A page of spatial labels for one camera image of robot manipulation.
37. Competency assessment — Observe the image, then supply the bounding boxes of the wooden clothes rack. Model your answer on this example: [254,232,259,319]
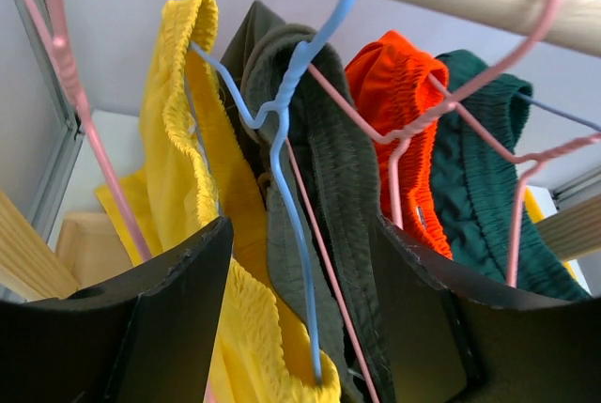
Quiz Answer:
[64,0,600,120]

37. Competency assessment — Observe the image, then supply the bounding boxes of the yellow plastic tray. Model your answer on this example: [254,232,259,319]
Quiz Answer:
[523,186,578,282]

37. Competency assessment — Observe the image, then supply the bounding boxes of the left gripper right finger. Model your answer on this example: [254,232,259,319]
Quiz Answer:
[373,217,600,402]

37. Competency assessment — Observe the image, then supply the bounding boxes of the olive green shorts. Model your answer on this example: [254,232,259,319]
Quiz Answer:
[222,1,395,402]

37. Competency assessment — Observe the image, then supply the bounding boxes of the pink wire hanger olive shorts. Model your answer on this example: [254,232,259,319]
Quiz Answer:
[307,0,561,402]

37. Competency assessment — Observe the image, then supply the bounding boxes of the pink wire hanger orange shorts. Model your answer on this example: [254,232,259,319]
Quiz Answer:
[424,71,601,289]

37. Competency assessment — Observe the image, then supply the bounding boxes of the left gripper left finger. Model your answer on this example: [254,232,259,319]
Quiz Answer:
[1,217,233,402]

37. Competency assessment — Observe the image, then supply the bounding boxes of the dark green shorts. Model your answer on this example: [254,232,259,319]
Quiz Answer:
[430,73,590,302]

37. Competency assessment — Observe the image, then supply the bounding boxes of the blue wire hanger green shorts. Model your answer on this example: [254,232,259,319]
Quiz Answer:
[517,92,601,132]

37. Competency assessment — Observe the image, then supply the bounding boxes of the light blue wire hanger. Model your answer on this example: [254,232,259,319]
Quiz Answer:
[190,0,355,383]

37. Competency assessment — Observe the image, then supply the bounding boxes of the yellow shorts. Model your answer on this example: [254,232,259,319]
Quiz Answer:
[120,0,342,402]

